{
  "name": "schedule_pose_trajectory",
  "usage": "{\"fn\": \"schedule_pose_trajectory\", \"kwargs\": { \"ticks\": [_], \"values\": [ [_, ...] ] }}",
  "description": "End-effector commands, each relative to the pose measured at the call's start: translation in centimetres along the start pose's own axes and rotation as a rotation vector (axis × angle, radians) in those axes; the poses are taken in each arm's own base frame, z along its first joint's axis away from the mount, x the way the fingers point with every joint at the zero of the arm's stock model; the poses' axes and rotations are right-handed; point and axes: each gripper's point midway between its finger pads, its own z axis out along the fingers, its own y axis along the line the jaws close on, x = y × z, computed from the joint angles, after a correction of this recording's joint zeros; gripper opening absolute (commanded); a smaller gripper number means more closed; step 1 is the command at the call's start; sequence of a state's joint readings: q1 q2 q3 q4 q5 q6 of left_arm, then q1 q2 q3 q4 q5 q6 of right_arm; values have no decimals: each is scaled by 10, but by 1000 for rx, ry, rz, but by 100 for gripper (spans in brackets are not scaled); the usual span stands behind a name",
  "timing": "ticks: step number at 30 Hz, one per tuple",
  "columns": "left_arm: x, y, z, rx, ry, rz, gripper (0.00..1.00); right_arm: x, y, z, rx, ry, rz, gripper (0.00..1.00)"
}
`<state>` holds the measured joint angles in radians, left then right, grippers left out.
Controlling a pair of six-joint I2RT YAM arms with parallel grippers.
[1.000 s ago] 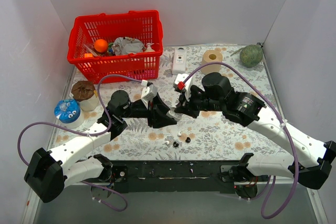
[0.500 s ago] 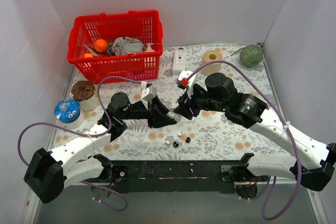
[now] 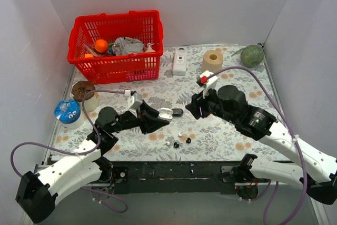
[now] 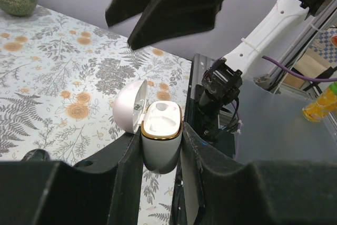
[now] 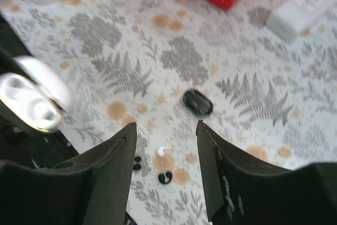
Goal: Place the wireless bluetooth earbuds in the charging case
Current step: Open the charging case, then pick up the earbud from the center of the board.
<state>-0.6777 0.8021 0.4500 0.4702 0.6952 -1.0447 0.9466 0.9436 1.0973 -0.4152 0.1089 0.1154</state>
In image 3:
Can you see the black earbud charging case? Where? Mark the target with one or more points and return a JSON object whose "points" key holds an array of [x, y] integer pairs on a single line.
{"points": [[177, 112]]}

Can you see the blue lid white container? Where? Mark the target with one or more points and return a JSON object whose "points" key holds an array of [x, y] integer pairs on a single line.
{"points": [[69, 114]]}

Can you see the white rectangular box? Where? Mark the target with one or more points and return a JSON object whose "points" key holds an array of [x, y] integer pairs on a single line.
{"points": [[180, 62]]}

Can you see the clear plastic bag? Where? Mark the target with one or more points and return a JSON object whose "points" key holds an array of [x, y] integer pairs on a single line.
{"points": [[91, 50]]}

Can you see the crumpled grey cloth bag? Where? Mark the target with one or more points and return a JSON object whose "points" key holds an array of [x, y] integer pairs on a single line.
{"points": [[127, 46]]}

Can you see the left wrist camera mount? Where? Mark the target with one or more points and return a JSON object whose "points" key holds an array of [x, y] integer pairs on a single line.
{"points": [[134, 101]]}

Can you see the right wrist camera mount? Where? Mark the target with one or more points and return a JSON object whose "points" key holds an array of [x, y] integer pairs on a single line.
{"points": [[207, 81]]}

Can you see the brown lid cream cup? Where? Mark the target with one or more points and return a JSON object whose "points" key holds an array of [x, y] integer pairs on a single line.
{"points": [[80, 89]]}

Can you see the orange fruit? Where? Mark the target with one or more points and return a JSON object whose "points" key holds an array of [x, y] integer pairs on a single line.
{"points": [[101, 45]]}

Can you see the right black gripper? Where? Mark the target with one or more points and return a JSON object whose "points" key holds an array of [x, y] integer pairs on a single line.
{"points": [[198, 106]]}

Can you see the beige toilet paper roll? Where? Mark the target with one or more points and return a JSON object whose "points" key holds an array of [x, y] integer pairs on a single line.
{"points": [[212, 61]]}

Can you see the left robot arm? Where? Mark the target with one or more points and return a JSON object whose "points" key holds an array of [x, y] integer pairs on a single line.
{"points": [[39, 193]]}

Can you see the green melon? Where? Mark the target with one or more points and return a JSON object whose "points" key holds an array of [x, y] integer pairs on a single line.
{"points": [[251, 56]]}

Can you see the red plastic shopping basket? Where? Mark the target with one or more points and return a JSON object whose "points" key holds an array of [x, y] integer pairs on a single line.
{"points": [[145, 26]]}

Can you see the white pump bottle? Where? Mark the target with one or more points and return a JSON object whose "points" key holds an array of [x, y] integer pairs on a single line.
{"points": [[149, 48]]}

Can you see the white earbud charging case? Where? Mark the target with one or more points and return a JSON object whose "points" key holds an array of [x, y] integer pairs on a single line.
{"points": [[165, 114]]}

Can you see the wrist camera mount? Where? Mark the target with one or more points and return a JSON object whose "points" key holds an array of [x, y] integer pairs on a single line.
{"points": [[134, 101], [207, 81]]}

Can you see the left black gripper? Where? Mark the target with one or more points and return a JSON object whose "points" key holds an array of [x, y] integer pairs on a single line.
{"points": [[144, 117]]}

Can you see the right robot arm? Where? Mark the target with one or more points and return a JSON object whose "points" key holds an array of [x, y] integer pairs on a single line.
{"points": [[309, 168]]}

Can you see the black base bar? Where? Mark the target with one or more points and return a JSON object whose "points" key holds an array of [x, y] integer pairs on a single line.
{"points": [[175, 177]]}

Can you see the floral table mat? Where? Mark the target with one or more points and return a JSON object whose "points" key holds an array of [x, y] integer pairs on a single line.
{"points": [[213, 139]]}

